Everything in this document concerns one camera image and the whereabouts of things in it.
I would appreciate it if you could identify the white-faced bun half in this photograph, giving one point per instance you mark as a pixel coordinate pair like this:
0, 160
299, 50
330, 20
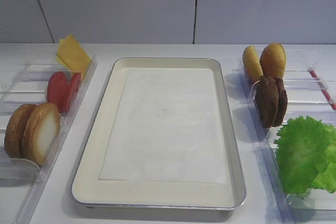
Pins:
41, 130

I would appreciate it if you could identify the right red tomato slice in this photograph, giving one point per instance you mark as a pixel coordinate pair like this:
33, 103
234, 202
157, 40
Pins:
71, 91

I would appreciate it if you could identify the red tomato slice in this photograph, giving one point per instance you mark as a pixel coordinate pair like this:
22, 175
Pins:
56, 90
71, 91

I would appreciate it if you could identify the front brown meat patty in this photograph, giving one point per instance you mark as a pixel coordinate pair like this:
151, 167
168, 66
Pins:
267, 98

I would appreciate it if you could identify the brown meat patty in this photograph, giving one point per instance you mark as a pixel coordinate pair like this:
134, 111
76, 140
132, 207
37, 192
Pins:
267, 98
282, 102

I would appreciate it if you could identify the front yellow cheese slice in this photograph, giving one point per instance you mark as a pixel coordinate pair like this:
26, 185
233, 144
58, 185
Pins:
74, 56

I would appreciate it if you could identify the yellow cheese slice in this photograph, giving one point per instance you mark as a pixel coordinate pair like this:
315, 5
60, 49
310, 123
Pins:
58, 58
74, 56

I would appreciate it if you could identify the left red tomato slice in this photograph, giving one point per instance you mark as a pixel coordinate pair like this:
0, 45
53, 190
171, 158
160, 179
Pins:
56, 90

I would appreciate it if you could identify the rear brown meat patty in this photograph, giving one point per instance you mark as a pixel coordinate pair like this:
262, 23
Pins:
282, 102

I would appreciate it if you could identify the rear yellow cheese slice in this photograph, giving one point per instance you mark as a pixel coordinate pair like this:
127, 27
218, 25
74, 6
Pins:
58, 58

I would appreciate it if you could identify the front green lettuce leaf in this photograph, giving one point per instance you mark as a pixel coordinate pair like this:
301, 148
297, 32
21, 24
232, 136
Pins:
301, 153

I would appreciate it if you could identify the green lettuce leaf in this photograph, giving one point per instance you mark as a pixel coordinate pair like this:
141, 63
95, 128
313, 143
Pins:
301, 153
326, 180

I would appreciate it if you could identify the rear green lettuce leaf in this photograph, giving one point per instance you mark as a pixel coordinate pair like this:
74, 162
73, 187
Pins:
326, 180

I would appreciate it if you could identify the white paper sheet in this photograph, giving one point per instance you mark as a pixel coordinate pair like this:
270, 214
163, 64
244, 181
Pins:
167, 128

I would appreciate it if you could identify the metal baking tray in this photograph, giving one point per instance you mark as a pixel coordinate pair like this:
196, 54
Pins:
89, 189

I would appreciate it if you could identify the left golden bun top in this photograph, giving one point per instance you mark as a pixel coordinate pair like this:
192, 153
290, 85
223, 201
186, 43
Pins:
251, 64

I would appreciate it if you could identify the golden bun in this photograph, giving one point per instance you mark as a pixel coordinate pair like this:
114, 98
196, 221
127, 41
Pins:
273, 60
251, 64

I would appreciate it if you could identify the right golden bun top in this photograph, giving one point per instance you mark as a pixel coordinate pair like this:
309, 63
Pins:
273, 60

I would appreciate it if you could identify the right clear plastic rack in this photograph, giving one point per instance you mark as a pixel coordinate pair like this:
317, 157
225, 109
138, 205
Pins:
304, 99

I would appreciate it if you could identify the clear plastic rack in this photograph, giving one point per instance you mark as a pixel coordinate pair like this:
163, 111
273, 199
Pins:
22, 181
304, 99

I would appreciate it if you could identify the red stick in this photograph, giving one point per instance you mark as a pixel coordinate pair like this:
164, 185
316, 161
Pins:
324, 88

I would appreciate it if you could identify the brown bun half left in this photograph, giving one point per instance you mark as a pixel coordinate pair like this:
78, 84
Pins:
15, 129

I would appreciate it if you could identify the left clear plastic rack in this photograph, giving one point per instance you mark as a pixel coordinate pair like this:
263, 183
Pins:
22, 181

